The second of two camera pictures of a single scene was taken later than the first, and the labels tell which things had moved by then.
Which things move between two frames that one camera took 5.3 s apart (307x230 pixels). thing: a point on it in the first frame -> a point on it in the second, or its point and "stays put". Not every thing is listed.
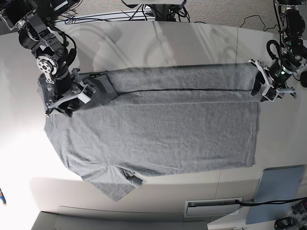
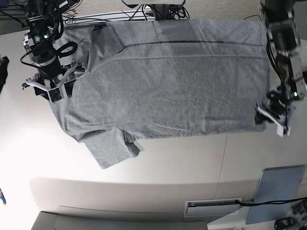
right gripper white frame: x=269 y=92 -> x=259 y=119
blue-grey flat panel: x=277 y=184 stays put
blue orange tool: x=2 y=196 stays put
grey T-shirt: x=145 y=120 -> x=141 y=79
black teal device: x=284 y=223 stays put
